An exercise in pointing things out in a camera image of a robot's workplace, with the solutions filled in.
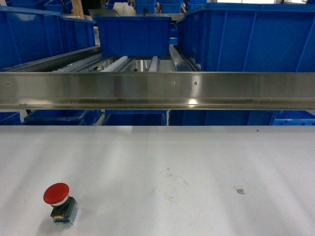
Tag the red mushroom push button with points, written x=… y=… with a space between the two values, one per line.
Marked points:
x=65 y=207

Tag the lower blue bin right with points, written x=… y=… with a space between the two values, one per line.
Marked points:
x=222 y=117

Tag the lower blue bin centre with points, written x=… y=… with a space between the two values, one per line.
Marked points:
x=135 y=118

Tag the white roller track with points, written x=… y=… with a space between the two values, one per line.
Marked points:
x=115 y=65

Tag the small blue centre bin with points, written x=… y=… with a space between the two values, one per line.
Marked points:
x=134 y=36

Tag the large blue right bin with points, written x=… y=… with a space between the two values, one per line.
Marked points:
x=240 y=37

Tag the large blue bin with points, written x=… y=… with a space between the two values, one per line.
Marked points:
x=28 y=35
x=240 y=37

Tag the small printed marker sticker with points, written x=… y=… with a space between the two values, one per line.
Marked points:
x=240 y=190

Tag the lower blue bin left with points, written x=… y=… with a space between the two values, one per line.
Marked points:
x=62 y=117

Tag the blue bin behind left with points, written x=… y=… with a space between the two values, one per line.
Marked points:
x=77 y=34

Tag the large blue left bin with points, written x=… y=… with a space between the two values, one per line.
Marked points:
x=28 y=35

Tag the stainless steel front rail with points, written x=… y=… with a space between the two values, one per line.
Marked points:
x=158 y=90

